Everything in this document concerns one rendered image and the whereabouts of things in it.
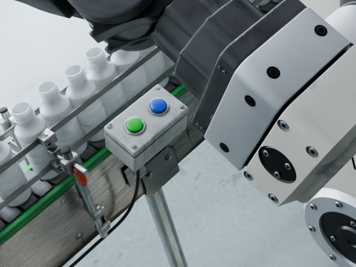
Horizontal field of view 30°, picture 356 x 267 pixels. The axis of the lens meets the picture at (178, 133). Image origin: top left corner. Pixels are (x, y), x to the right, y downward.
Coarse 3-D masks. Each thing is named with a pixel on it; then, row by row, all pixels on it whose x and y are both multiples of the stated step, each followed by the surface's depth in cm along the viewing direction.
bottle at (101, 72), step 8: (96, 48) 129; (88, 56) 129; (96, 56) 127; (104, 56) 128; (88, 64) 129; (96, 64) 128; (104, 64) 129; (112, 64) 131; (88, 72) 130; (96, 72) 129; (104, 72) 129; (112, 72) 130; (96, 80) 129; (104, 80) 129; (112, 88) 131; (120, 88) 133; (104, 96) 132; (112, 96) 132; (120, 96) 133; (104, 104) 133; (112, 104) 133; (120, 104) 134; (112, 112) 134
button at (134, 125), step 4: (128, 120) 118; (132, 120) 117; (136, 120) 117; (140, 120) 118; (128, 124) 117; (132, 124) 117; (136, 124) 117; (140, 124) 117; (128, 128) 117; (132, 128) 117; (136, 128) 117; (140, 128) 117
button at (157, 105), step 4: (156, 100) 120; (160, 100) 120; (152, 104) 120; (156, 104) 120; (160, 104) 120; (164, 104) 120; (152, 108) 119; (156, 108) 119; (160, 108) 119; (164, 108) 119; (156, 112) 119; (160, 112) 119
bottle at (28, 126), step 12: (12, 108) 120; (24, 108) 122; (24, 120) 119; (36, 120) 121; (24, 132) 121; (36, 132) 121; (24, 144) 122; (36, 156) 124; (48, 156) 125; (36, 168) 126
